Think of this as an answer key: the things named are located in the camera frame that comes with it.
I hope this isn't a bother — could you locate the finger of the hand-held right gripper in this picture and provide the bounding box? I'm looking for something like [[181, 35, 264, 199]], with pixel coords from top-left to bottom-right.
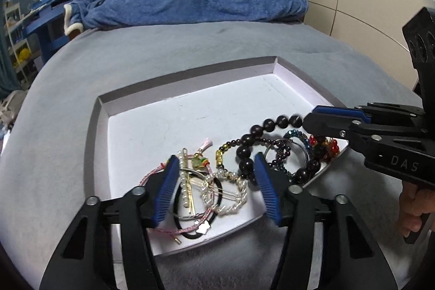
[[303, 112, 363, 141], [312, 102, 426, 124]]

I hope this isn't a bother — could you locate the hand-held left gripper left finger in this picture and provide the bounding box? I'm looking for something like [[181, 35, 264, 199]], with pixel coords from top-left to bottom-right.
[[39, 155, 180, 290]]

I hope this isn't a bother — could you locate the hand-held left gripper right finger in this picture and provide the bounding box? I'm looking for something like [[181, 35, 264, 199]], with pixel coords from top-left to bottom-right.
[[253, 152, 396, 290]]

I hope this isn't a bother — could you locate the pink cord bracelet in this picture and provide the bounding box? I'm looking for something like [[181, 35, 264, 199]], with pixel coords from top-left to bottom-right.
[[139, 137, 213, 187], [150, 205, 219, 245]]

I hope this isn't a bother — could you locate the pearl hair clip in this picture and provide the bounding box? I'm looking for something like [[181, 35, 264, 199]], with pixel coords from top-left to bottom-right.
[[176, 149, 191, 210]]

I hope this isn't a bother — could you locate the colourful glass bead bracelet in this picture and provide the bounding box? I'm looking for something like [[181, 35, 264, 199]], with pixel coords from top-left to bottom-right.
[[305, 135, 341, 162]]

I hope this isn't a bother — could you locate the gold hair pin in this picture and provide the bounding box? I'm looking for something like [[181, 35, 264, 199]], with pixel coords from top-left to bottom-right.
[[184, 149, 198, 215]]

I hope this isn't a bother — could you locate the blue bronze beaded bracelet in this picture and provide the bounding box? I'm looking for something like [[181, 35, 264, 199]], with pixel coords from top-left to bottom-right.
[[271, 129, 314, 176]]

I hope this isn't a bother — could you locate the small purple bead bracelet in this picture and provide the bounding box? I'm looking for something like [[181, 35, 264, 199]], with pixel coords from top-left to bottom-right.
[[263, 138, 310, 176]]

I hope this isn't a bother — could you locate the small garnet bead bracelet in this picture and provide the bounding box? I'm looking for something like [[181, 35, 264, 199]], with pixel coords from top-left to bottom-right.
[[214, 137, 293, 172]]

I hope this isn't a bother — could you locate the large dark bead bracelet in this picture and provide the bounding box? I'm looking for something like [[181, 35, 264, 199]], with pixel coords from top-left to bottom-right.
[[236, 113, 322, 186]]

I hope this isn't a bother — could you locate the grey cardboard box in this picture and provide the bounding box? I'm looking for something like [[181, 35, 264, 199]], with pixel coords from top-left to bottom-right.
[[83, 55, 350, 258]]

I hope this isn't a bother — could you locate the person's right hand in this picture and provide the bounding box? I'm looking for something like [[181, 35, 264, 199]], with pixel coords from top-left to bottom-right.
[[398, 186, 424, 238]]

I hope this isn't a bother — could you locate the grey cloth pile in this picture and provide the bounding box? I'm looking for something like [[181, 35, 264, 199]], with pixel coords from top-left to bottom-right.
[[0, 89, 28, 128]]

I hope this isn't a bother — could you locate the yellow plush item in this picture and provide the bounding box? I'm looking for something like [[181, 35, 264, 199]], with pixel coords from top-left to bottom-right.
[[16, 47, 32, 64]]

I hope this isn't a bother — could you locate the teal curtain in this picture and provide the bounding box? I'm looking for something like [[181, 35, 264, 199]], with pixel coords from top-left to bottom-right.
[[0, 27, 21, 94]]

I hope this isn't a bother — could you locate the blue desk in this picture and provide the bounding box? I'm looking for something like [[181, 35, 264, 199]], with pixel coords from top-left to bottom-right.
[[25, 0, 103, 64]]

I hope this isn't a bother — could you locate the white shelf rack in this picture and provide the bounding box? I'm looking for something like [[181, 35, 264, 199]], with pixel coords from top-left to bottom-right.
[[3, 0, 39, 80]]

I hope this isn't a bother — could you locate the black hair tie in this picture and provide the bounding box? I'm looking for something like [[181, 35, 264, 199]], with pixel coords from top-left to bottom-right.
[[171, 175, 224, 240]]

